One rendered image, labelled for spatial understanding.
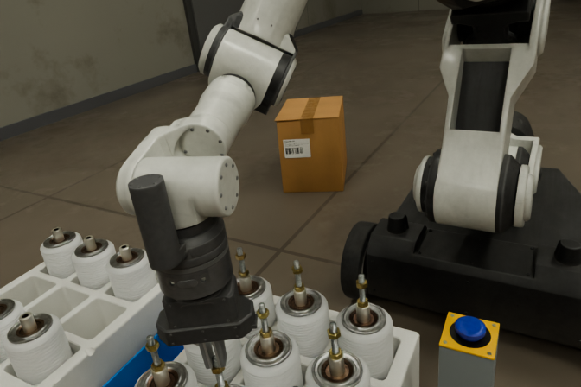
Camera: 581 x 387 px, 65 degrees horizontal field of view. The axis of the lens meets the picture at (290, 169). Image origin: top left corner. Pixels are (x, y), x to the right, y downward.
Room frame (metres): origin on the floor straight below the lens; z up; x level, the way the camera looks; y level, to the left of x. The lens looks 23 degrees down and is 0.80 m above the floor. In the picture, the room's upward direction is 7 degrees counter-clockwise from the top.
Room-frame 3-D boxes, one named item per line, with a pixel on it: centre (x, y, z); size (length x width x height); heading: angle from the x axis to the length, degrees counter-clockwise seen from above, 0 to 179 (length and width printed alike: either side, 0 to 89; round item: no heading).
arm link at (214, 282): (0.47, 0.13, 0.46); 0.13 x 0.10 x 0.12; 90
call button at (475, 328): (0.48, -0.22, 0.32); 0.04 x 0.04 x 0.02
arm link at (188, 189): (0.45, 0.12, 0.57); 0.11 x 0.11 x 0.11; 74
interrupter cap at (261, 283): (0.73, 0.11, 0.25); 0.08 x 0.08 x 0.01
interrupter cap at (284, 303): (0.67, 0.01, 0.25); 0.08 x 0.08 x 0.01
